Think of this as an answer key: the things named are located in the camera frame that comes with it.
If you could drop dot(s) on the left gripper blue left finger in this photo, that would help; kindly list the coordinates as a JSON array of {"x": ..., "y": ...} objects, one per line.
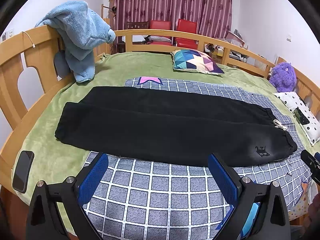
[{"x": 44, "y": 220}]

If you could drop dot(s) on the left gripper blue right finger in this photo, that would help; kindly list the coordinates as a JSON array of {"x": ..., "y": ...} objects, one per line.
[{"x": 258, "y": 211}]

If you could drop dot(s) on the black sweatpants with white stripe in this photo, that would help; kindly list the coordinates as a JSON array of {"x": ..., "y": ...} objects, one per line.
[{"x": 173, "y": 127}]

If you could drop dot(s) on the white black-dotted pillow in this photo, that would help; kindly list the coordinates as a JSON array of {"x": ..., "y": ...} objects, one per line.
[{"x": 292, "y": 100}]

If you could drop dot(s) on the dark phone on dotted pillow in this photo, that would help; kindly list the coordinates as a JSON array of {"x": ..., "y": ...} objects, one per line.
[{"x": 302, "y": 119}]

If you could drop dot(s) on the green fleece bed sheet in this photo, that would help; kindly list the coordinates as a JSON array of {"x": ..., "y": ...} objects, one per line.
[{"x": 125, "y": 155}]

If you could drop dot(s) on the black smartphone on sheet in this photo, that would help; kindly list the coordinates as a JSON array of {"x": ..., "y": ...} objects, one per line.
[{"x": 20, "y": 179}]

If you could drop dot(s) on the purple plush monster toy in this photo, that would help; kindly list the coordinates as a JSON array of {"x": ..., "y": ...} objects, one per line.
[{"x": 283, "y": 77}]

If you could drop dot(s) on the colourful geometric pillow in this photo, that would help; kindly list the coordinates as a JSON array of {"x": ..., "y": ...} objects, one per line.
[{"x": 194, "y": 61}]

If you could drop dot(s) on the light blue fleece garment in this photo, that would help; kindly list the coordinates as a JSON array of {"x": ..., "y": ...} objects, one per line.
[{"x": 81, "y": 29}]

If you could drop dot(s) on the maroon patterned curtain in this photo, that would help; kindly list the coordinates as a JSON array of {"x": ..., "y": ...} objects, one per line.
[{"x": 213, "y": 17}]

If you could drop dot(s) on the white wall socket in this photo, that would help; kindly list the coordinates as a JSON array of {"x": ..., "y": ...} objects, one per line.
[{"x": 289, "y": 38}]

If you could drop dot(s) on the wooden bed frame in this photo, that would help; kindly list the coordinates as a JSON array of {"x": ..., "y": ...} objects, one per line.
[{"x": 30, "y": 62}]

